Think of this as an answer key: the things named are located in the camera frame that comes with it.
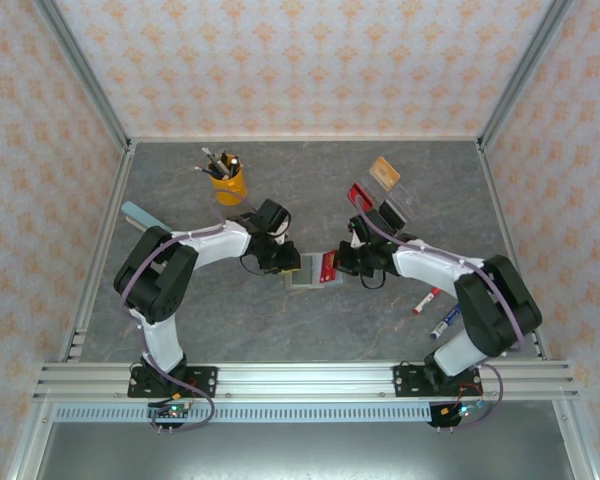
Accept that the beige leather card holder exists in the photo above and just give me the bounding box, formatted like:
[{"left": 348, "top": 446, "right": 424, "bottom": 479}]
[{"left": 284, "top": 251, "right": 347, "bottom": 292}]

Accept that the red card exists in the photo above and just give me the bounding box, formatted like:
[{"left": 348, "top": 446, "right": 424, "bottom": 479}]
[
  {"left": 321, "top": 251, "right": 342, "bottom": 285},
  {"left": 347, "top": 183, "right": 374, "bottom": 212}
]

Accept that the clear acrylic card stand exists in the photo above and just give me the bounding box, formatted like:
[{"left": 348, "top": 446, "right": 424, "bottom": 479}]
[{"left": 347, "top": 169, "right": 422, "bottom": 236}]

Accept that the gold card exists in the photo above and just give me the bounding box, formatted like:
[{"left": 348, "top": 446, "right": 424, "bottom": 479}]
[{"left": 369, "top": 155, "right": 402, "bottom": 191}]

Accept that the black card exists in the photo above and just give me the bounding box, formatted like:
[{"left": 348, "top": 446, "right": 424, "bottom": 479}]
[{"left": 379, "top": 199, "right": 408, "bottom": 233}]

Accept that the red whiteboard marker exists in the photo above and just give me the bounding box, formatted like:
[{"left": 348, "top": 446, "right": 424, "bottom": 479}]
[{"left": 412, "top": 287, "right": 443, "bottom": 316}]

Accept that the yellow pen cup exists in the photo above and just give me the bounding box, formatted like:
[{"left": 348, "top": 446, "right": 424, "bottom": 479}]
[{"left": 209, "top": 164, "right": 248, "bottom": 206}]

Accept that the blue whiteboard marker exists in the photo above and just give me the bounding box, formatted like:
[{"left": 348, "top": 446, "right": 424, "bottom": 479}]
[{"left": 429, "top": 305, "right": 464, "bottom": 341}]

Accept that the black pen silver tip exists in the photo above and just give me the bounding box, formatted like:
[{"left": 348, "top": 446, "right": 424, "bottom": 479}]
[{"left": 201, "top": 146, "right": 227, "bottom": 177}]

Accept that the aluminium mounting beam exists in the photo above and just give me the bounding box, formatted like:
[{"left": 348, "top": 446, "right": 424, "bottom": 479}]
[{"left": 32, "top": 362, "right": 581, "bottom": 401}]

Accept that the light blue whiteboard eraser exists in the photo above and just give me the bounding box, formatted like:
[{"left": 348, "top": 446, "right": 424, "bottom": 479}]
[{"left": 120, "top": 201, "right": 174, "bottom": 234}]

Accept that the small circuit board green light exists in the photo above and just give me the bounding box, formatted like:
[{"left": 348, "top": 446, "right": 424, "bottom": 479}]
[
  {"left": 428, "top": 402, "right": 487, "bottom": 434},
  {"left": 147, "top": 402, "right": 194, "bottom": 435}
]

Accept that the grey metal panel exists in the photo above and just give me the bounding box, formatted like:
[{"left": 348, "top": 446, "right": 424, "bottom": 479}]
[{"left": 34, "top": 422, "right": 569, "bottom": 480}]

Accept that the thin black cable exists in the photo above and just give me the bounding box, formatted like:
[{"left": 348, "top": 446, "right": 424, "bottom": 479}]
[
  {"left": 358, "top": 269, "right": 387, "bottom": 291},
  {"left": 238, "top": 253, "right": 267, "bottom": 277}
]

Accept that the aluminium table edge rail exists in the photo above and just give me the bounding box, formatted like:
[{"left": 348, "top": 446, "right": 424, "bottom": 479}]
[
  {"left": 474, "top": 139, "right": 552, "bottom": 361},
  {"left": 129, "top": 133, "right": 481, "bottom": 145},
  {"left": 57, "top": 142, "right": 137, "bottom": 362}
]

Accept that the grey slotted cable duct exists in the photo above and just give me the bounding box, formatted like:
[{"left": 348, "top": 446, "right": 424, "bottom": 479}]
[{"left": 54, "top": 405, "right": 484, "bottom": 424}]

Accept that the aluminium frame post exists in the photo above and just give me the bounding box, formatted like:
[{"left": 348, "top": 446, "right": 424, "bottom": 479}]
[
  {"left": 477, "top": 0, "right": 577, "bottom": 151},
  {"left": 32, "top": 0, "right": 132, "bottom": 154}
]

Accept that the aluminium frame leg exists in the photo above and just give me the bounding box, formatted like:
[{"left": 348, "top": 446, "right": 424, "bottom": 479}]
[
  {"left": 7, "top": 399, "right": 56, "bottom": 480},
  {"left": 554, "top": 399, "right": 599, "bottom": 480}
]

